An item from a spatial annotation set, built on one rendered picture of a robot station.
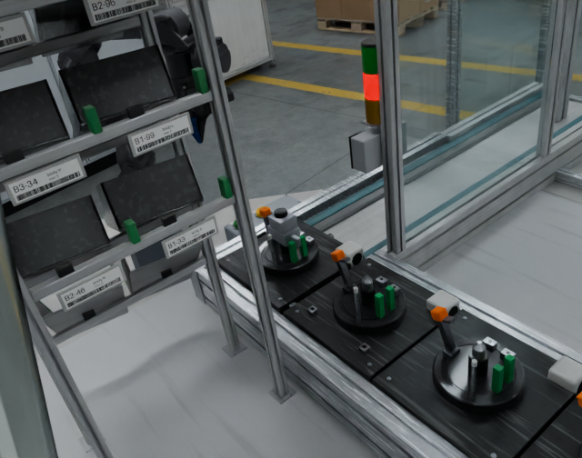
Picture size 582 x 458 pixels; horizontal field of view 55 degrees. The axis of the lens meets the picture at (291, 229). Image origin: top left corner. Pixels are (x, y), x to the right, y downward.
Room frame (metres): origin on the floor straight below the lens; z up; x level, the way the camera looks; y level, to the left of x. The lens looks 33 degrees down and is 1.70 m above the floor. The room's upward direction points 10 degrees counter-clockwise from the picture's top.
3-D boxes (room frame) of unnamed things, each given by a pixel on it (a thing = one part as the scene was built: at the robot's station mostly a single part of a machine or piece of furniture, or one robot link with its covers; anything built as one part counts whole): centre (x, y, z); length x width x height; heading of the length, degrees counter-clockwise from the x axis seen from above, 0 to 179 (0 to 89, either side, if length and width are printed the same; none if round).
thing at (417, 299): (0.81, -0.12, 1.01); 0.24 x 0.24 x 0.13; 33
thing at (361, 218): (1.17, -0.25, 0.91); 0.84 x 0.28 x 0.10; 123
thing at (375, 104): (1.03, -0.21, 1.28); 0.05 x 0.05 x 0.05
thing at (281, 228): (1.01, 0.01, 1.06); 0.08 x 0.04 x 0.07; 34
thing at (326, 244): (1.02, 0.02, 0.96); 0.24 x 0.24 x 0.02; 33
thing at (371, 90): (1.03, -0.21, 1.33); 0.05 x 0.05 x 0.05
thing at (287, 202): (1.25, 0.06, 0.93); 0.21 x 0.07 x 0.06; 123
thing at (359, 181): (1.30, -0.13, 0.91); 0.89 x 0.06 x 0.11; 123
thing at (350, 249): (0.99, -0.12, 0.97); 0.05 x 0.05 x 0.04; 33
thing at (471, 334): (0.60, -0.26, 1.01); 0.24 x 0.24 x 0.13; 33
